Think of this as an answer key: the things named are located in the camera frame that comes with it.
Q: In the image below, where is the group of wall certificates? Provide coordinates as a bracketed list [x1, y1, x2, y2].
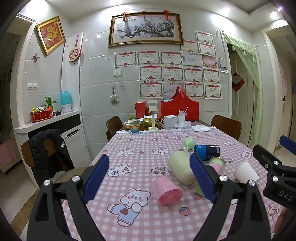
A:
[114, 30, 222, 100]

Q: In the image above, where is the light blue humidifier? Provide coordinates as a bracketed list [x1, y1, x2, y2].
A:
[60, 91, 73, 113]

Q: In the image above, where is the large cream cup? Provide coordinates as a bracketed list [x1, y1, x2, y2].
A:
[168, 151, 197, 186]

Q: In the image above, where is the black jacket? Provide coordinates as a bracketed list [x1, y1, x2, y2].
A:
[28, 128, 75, 179]

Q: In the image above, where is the pink checked bear tablecloth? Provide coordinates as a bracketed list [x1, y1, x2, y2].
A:
[62, 128, 292, 241]

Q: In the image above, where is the large red gift box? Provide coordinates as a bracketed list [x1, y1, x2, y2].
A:
[160, 86, 200, 121]

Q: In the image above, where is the framed red gold picture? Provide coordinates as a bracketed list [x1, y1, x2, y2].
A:
[35, 16, 66, 56]

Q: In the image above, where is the framed plum blossom painting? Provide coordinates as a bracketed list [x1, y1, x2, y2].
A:
[108, 12, 185, 48]

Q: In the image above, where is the hanging brush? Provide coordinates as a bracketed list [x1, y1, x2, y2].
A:
[109, 87, 120, 105]

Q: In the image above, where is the small light green cup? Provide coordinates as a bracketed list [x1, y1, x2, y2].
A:
[182, 137, 196, 151]

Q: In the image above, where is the round pink fan ornament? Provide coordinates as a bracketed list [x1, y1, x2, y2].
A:
[68, 34, 81, 63]

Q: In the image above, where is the white door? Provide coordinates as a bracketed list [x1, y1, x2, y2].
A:
[230, 53, 255, 142]

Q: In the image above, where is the small potted plant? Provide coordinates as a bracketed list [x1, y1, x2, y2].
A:
[43, 96, 58, 111]

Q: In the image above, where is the clear plastic bag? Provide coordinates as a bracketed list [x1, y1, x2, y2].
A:
[174, 121, 192, 130]

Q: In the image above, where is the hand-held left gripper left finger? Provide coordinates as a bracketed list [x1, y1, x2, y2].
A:
[28, 153, 110, 241]

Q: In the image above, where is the green curtain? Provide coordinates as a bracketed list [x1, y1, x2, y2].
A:
[223, 32, 263, 149]

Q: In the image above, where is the red diamond door decoration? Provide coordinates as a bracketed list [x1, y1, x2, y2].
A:
[232, 72, 245, 93]

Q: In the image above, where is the dark blue can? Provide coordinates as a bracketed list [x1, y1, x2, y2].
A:
[194, 145, 220, 161]

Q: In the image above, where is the white counter cabinet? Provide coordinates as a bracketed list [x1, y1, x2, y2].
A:
[15, 110, 90, 164]

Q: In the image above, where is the white cup with straws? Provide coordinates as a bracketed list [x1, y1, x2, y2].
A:
[177, 107, 189, 125]

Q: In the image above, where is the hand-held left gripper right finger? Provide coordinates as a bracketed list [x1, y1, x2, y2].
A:
[190, 153, 271, 241]

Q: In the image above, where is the white box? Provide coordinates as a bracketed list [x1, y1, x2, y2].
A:
[164, 114, 177, 128]

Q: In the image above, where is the person's right hand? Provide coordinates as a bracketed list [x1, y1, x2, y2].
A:
[273, 207, 290, 235]

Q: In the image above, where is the white plastic packet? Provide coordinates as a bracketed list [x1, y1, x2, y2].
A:
[192, 125, 212, 133]

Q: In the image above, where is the white desk lamp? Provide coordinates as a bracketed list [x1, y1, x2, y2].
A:
[148, 100, 160, 133]

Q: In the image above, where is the pink towel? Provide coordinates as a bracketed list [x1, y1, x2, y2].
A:
[0, 138, 17, 171]

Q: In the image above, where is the brown wooden chair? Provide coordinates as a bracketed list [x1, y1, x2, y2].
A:
[105, 115, 124, 142]
[21, 136, 93, 187]
[211, 115, 243, 141]

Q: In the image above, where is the green tissue box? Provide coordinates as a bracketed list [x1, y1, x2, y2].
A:
[143, 117, 160, 127]

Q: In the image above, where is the pink and green cup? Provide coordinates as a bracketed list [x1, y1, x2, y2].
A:
[206, 157, 226, 176]

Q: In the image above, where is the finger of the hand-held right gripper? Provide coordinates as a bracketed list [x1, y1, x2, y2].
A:
[253, 144, 288, 174]
[279, 136, 296, 151]

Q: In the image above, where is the white paper cup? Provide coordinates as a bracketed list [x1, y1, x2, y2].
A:
[233, 161, 260, 184]

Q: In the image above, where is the clear food container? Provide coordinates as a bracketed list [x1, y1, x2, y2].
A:
[123, 120, 141, 131]

